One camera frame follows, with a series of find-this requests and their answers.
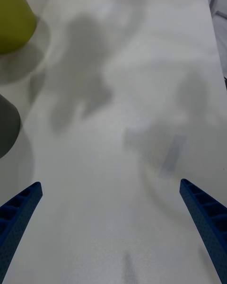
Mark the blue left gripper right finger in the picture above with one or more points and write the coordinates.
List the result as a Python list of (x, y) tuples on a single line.
[(208, 224)]

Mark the yellow-green plastic bin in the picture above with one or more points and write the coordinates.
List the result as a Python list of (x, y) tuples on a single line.
[(14, 16)]

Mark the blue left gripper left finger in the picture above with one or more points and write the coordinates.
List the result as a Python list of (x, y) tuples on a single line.
[(16, 217)]

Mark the grey plastic bin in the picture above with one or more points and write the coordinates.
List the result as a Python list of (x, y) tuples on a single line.
[(8, 125)]

